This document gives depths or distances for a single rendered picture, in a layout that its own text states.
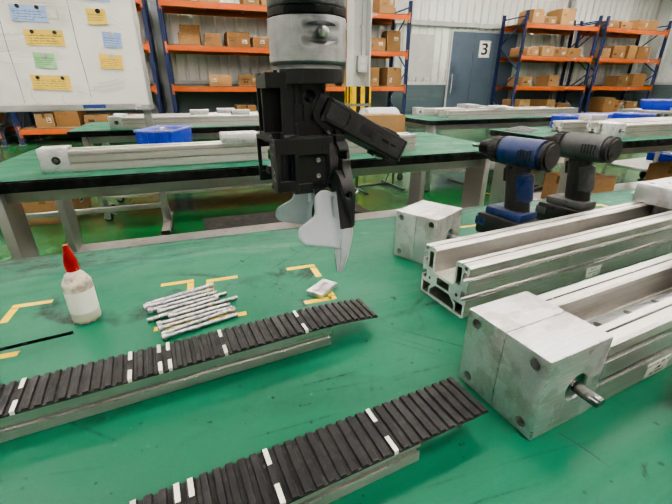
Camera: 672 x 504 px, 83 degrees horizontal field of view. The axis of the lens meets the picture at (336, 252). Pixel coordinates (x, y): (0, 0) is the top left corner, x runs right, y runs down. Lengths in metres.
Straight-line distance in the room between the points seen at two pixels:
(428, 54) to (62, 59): 10.59
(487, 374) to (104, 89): 2.95
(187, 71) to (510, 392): 10.57
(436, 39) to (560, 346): 12.45
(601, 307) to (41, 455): 0.64
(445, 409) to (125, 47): 2.96
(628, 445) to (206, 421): 0.42
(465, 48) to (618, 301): 12.73
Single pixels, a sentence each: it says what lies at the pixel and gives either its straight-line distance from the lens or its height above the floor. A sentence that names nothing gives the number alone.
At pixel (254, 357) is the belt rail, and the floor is 0.79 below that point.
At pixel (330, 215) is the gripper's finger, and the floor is 0.97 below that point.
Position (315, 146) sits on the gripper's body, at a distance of 0.39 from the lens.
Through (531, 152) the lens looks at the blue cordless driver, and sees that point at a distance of 0.86.
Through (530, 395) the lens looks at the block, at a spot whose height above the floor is 0.83.
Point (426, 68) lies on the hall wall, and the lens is 12.56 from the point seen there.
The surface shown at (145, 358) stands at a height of 0.81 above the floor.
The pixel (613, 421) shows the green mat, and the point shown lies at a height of 0.78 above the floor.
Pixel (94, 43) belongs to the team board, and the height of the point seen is 1.35.
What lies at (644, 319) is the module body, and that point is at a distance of 0.53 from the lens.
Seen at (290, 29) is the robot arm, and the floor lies 1.14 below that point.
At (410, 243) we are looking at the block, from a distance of 0.75.
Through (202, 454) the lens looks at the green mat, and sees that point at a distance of 0.42.
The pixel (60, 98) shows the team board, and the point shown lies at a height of 1.03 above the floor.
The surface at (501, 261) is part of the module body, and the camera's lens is 0.60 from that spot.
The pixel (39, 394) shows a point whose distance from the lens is 0.50.
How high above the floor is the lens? 1.10
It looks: 24 degrees down
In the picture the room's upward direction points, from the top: straight up
